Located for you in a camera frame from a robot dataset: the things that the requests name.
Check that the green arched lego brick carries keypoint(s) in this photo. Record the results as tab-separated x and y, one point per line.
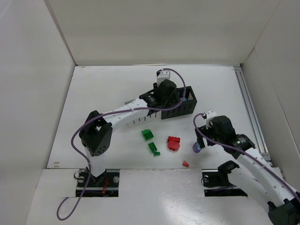
147	134

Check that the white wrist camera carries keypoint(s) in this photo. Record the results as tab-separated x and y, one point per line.
163	75
209	115

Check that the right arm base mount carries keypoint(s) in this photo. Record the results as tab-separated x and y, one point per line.
216	182

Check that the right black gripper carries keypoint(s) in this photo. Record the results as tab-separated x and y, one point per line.
201	137

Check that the red studded lego brick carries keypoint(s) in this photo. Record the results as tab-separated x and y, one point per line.
174	139

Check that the white two-bin container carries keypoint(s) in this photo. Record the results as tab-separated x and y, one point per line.
144	120

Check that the green square lego brick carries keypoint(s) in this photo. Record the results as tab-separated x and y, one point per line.
152	147

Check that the lavender lego brick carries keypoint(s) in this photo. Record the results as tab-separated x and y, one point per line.
196	147

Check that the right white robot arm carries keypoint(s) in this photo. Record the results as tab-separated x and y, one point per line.
249	171

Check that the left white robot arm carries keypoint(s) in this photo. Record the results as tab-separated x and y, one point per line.
96	135

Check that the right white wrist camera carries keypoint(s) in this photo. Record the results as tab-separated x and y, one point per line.
209	115

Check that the aluminium rail right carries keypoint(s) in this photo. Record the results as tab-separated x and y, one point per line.
259	139

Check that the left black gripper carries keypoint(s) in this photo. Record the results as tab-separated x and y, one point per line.
170	101

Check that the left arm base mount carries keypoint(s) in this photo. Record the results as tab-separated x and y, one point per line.
106	185

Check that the red rounded lego brick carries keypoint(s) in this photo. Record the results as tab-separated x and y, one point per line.
173	145

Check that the small red lego piece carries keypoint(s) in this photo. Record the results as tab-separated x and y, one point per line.
185	164

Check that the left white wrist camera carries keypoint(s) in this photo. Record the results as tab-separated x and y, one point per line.
163	75

